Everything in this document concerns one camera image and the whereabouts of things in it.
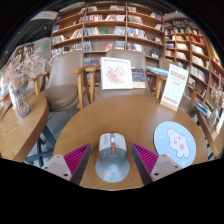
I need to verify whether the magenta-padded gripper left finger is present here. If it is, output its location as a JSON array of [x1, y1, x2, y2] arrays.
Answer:
[[41, 143, 92, 186]]

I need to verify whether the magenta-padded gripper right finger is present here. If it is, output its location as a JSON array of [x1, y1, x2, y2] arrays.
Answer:
[[131, 143, 184, 186]]

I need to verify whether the grey computer mouse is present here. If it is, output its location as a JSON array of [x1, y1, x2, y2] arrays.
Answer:
[[94, 132, 131, 183]]

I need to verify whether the round light blue mouse pad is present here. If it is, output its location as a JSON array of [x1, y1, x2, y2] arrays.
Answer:
[[153, 120, 198, 169]]

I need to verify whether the round wooden side table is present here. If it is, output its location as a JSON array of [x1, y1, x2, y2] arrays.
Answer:
[[196, 109, 224, 159], [0, 94, 50, 163]]

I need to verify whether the beige armchair with wooden arms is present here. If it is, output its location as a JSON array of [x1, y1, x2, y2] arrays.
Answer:
[[156, 58, 201, 118], [28, 49, 91, 113], [84, 49, 158, 101]]

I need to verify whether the stack of books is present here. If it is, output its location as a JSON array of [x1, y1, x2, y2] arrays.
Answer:
[[194, 101, 214, 118]]

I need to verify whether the glass vase with pink flowers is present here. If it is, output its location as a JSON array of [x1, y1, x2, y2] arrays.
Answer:
[[3, 48, 56, 118]]

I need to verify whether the white and red table sign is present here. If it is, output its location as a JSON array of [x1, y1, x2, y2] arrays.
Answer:
[[159, 63, 190, 112]]

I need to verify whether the glass vase with dried flowers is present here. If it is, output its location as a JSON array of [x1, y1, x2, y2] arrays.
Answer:
[[207, 84, 224, 129]]

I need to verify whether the dark book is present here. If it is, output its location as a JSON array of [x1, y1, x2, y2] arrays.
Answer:
[[131, 68, 147, 89]]

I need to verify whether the small white and red sign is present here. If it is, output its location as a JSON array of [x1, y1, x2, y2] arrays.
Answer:
[[7, 87, 18, 110], [215, 111, 224, 134]]

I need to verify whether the white framed floral picture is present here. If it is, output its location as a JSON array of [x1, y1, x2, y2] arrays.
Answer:
[[100, 56, 134, 91]]

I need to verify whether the curved wooden bookshelf with books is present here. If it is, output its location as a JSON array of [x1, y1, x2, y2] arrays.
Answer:
[[163, 19, 224, 111]]

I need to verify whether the small distant wooden bookshelf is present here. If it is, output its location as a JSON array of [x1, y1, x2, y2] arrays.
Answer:
[[14, 43, 34, 61]]

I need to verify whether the wide wooden bookshelf with books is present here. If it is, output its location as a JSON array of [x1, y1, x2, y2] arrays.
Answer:
[[49, 2, 166, 68]]

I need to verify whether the white hanging ceiling panel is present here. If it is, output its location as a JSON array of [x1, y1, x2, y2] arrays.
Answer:
[[29, 10, 59, 21]]

